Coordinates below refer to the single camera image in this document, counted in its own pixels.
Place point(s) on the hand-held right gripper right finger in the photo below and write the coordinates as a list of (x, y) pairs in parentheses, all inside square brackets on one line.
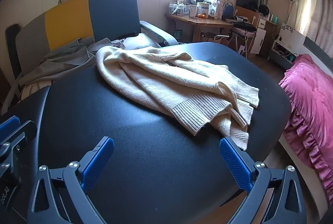
[(235, 166)]

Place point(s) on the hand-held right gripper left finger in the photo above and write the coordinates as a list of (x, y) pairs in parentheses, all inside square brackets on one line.
[(96, 166)]

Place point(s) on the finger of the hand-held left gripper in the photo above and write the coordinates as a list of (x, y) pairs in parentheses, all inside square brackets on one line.
[(26, 131)]

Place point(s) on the cream knitted sweater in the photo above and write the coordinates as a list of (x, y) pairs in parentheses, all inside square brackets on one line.
[(156, 78)]

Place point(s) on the grey cloth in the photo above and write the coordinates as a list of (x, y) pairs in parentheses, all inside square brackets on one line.
[(65, 62)]

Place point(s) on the pink ruffled bedspread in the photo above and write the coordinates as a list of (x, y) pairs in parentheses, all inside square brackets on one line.
[(309, 99)]

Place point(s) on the grey yellow blue sofa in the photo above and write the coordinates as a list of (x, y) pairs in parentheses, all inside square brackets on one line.
[(67, 20)]

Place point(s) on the white low shelf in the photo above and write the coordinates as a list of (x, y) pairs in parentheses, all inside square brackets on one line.
[(281, 47)]

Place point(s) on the wooden cabinet with white door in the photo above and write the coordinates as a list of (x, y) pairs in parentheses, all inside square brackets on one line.
[(260, 36)]

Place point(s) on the round padded stool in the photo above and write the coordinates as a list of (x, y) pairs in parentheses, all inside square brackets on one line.
[(243, 31)]

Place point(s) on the dark green box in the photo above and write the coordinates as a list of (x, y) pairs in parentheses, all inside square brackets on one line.
[(178, 34)]

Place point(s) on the dark bed headboard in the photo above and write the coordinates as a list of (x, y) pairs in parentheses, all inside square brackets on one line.
[(320, 49)]

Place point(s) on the wooden desk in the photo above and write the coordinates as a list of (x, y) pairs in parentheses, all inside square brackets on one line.
[(205, 23)]

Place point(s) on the orange fruit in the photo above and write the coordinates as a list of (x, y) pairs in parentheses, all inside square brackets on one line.
[(202, 16)]

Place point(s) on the blue chair backrest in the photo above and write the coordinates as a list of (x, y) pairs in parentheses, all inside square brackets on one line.
[(229, 11)]

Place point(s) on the black round fan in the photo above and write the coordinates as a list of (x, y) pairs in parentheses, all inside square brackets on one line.
[(264, 10)]

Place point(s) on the white plastic tub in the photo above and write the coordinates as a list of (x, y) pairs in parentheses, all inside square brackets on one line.
[(202, 8)]

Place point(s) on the white carton box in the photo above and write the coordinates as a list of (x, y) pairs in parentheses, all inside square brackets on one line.
[(212, 6)]

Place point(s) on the sheer pale curtain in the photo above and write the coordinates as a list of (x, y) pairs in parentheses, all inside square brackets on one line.
[(314, 5)]

